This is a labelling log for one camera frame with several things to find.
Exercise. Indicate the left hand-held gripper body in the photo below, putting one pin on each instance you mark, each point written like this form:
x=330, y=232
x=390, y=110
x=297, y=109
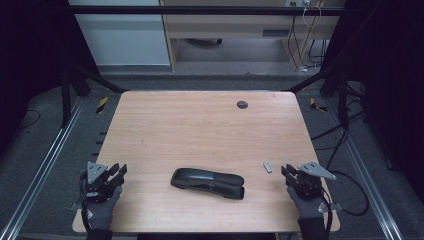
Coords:
x=95, y=173

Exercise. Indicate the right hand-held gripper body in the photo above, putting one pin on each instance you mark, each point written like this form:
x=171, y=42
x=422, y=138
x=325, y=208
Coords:
x=308, y=181

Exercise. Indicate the silver staple strip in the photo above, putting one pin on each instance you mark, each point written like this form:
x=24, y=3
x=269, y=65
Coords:
x=267, y=167

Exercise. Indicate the black stapler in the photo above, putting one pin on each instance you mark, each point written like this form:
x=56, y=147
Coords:
x=206, y=182

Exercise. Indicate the person's right hand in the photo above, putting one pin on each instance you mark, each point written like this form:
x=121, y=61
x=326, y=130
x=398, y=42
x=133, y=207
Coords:
x=310, y=208

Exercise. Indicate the grey tape tab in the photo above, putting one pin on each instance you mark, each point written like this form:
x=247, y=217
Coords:
x=337, y=206
x=75, y=206

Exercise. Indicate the yellow black tape strip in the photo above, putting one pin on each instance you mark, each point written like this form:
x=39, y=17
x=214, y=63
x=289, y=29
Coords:
x=313, y=104
x=102, y=105

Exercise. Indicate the black metal stand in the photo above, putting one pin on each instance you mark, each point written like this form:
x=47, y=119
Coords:
x=66, y=100
x=342, y=100

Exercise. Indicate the dark round table grommet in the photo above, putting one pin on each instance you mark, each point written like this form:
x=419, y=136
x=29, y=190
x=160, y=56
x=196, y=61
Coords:
x=242, y=104

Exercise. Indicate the white cabinet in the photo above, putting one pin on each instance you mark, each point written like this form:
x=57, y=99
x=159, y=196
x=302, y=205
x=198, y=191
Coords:
x=123, y=40

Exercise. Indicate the dark elongated object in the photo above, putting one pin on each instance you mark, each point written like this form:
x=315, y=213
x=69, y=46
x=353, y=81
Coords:
x=203, y=41

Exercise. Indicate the light wooden desk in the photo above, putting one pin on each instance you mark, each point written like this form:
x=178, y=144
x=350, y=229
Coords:
x=233, y=25

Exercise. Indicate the aluminium floor rail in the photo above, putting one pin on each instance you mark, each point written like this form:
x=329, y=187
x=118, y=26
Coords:
x=46, y=166
x=366, y=180

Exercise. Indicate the black horizontal frame bar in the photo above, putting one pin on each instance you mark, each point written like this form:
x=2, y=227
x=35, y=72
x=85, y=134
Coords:
x=200, y=10

